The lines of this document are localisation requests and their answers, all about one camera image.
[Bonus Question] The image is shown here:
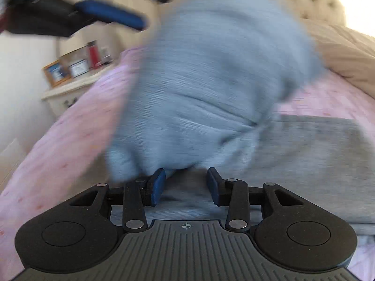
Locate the silver picture frame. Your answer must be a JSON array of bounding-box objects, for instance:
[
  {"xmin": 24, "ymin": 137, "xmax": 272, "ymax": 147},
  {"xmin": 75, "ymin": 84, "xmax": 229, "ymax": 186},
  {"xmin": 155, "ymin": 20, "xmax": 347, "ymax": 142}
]
[{"xmin": 68, "ymin": 59, "xmax": 90, "ymax": 78}]

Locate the pink patterned bed sheet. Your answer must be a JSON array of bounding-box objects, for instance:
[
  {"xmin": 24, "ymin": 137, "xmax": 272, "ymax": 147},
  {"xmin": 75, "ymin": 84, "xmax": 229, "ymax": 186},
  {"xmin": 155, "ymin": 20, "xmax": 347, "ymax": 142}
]
[{"xmin": 0, "ymin": 46, "xmax": 375, "ymax": 278}]

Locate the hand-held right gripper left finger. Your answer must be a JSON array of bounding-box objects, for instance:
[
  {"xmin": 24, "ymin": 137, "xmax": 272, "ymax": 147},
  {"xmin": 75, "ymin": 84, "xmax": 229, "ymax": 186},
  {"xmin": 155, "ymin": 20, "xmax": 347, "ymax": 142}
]
[{"xmin": 70, "ymin": 168, "xmax": 166, "ymax": 232}]

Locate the cream duvet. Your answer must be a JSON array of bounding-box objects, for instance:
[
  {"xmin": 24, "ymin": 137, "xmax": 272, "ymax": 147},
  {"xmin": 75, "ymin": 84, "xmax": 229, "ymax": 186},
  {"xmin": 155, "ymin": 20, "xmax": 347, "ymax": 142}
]
[{"xmin": 302, "ymin": 19, "xmax": 375, "ymax": 100}]

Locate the red box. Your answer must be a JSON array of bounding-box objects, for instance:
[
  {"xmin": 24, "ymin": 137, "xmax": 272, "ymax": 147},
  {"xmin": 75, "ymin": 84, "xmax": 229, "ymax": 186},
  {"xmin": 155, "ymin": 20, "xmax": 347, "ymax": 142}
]
[{"xmin": 87, "ymin": 41, "xmax": 102, "ymax": 68}]

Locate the cream nightstand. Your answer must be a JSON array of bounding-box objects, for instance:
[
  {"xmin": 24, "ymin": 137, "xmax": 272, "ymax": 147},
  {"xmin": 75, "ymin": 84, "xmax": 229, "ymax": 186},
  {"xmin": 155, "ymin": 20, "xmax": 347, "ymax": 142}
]
[{"xmin": 41, "ymin": 63, "xmax": 115, "ymax": 115}]

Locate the wooden picture frame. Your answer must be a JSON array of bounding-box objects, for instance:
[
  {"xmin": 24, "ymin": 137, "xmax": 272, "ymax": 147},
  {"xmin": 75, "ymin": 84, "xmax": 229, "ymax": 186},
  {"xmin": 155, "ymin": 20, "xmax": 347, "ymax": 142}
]
[{"xmin": 42, "ymin": 59, "xmax": 71, "ymax": 88}]

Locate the cream tufted headboard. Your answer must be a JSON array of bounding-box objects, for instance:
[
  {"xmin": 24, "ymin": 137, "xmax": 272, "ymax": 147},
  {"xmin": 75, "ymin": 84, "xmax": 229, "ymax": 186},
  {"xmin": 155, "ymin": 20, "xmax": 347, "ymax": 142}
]
[{"xmin": 176, "ymin": 0, "xmax": 346, "ymax": 27}]

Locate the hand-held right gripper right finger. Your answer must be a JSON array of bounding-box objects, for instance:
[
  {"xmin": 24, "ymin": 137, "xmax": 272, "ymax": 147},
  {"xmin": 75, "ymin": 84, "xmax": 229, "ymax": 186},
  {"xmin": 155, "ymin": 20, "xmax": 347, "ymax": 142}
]
[{"xmin": 206, "ymin": 167, "xmax": 305, "ymax": 232}]

